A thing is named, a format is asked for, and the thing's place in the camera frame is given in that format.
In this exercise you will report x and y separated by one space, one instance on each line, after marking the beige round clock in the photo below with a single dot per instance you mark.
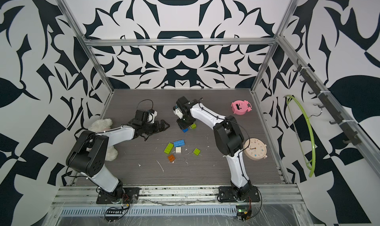
255 149

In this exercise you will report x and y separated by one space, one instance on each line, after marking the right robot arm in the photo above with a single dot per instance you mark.
228 138

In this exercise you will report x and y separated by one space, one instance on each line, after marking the light blue lego brick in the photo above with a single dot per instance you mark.
179 143

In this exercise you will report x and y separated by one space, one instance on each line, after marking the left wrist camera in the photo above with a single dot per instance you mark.
145 116

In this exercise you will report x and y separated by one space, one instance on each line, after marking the green hoop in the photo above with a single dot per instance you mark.
310 164

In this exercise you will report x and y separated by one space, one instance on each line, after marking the aluminium front rail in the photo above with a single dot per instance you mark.
175 194

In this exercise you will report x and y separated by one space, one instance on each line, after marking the black hook rail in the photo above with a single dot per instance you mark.
319 90

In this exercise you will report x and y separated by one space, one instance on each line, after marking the lime green long lego brick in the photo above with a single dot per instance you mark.
169 148

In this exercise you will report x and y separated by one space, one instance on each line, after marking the orange lego brick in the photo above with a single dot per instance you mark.
171 158

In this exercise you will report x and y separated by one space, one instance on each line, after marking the white teddy bear pink shirt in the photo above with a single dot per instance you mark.
100 126

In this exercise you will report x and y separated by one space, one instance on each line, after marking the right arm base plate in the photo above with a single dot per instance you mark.
233 194

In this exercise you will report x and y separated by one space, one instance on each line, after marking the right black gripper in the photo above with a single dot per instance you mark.
182 124

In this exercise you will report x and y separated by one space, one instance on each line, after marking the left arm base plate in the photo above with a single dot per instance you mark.
126 195

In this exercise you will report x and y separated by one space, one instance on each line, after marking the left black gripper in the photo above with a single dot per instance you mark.
158 128

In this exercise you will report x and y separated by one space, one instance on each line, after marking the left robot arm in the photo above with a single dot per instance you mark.
88 154

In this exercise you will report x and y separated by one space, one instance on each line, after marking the small lime green lego brick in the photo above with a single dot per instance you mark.
197 152

